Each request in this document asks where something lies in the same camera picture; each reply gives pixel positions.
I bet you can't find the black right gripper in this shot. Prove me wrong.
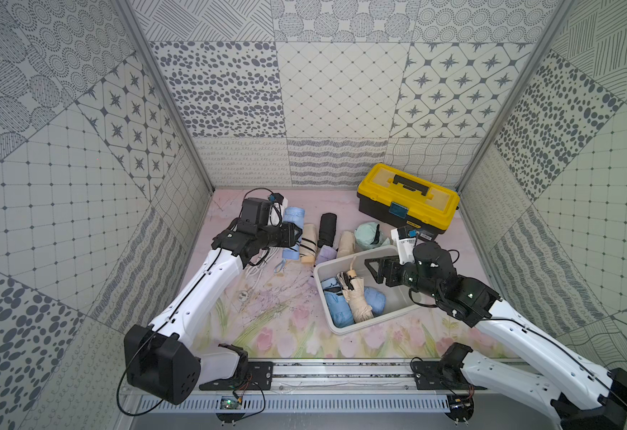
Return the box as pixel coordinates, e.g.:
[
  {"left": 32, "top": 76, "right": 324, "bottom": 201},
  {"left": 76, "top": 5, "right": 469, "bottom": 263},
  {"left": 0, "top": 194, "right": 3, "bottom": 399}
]
[{"left": 364, "top": 254, "right": 442, "bottom": 302}]

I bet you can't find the white plastic storage box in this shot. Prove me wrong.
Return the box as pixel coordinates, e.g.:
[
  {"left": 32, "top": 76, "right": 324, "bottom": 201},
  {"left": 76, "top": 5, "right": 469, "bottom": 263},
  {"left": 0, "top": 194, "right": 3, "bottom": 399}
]
[{"left": 313, "top": 245, "right": 419, "bottom": 336}]

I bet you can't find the small light blue umbrella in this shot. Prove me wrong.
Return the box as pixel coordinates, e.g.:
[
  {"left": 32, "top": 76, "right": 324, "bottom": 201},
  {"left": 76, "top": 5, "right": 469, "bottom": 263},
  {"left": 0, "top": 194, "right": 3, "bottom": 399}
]
[{"left": 282, "top": 207, "right": 305, "bottom": 261}]

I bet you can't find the beige umbrella wooden handle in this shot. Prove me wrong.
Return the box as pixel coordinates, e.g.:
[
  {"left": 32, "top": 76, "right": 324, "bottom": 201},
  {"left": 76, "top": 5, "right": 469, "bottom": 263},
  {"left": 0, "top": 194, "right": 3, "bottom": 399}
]
[{"left": 338, "top": 257, "right": 374, "bottom": 323}]

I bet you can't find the mint green umbrella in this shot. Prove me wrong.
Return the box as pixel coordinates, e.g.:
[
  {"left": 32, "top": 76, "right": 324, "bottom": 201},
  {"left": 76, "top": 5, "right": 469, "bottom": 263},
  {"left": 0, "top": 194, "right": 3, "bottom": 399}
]
[{"left": 354, "top": 222, "right": 390, "bottom": 251}]

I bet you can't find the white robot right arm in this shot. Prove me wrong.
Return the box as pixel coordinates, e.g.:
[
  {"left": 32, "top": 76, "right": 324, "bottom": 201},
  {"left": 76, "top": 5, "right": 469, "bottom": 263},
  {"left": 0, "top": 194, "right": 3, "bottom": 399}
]
[{"left": 365, "top": 242, "right": 627, "bottom": 429}]

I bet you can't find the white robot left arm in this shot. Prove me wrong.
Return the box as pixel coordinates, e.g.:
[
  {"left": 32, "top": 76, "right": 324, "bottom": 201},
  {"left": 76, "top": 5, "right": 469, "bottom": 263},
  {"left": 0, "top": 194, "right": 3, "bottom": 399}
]
[{"left": 122, "top": 193, "right": 303, "bottom": 405}]

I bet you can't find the beige umbrella right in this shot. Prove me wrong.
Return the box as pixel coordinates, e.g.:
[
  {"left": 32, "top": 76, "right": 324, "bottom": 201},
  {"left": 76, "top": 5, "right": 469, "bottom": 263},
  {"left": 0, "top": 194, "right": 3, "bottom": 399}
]
[{"left": 337, "top": 230, "right": 356, "bottom": 258}]

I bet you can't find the lavender folded umbrella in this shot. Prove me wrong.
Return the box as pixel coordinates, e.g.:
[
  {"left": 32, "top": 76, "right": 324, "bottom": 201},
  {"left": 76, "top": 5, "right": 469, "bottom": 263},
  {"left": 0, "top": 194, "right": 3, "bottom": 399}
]
[{"left": 315, "top": 245, "right": 338, "bottom": 266}]

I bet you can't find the black folded umbrella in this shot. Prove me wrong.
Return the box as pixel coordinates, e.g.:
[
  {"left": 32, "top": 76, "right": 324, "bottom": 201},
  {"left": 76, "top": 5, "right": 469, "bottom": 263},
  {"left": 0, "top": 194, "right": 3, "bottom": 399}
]
[{"left": 317, "top": 212, "right": 338, "bottom": 248}]

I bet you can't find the yellow black tool box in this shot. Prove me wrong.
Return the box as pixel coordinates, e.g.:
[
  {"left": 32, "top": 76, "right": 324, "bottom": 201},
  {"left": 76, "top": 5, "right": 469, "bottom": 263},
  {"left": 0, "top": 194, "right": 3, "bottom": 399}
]
[{"left": 356, "top": 163, "right": 460, "bottom": 240}]

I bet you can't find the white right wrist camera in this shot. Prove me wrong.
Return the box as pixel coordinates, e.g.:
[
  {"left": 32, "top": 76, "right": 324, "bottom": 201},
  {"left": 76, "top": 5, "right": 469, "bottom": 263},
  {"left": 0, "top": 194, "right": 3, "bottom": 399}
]
[{"left": 390, "top": 226, "right": 417, "bottom": 264}]

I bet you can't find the aluminium rail with mounts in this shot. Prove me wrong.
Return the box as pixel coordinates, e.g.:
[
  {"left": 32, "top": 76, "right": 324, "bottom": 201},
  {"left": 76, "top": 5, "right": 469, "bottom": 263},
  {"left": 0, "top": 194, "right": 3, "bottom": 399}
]
[{"left": 120, "top": 359, "right": 532, "bottom": 427}]

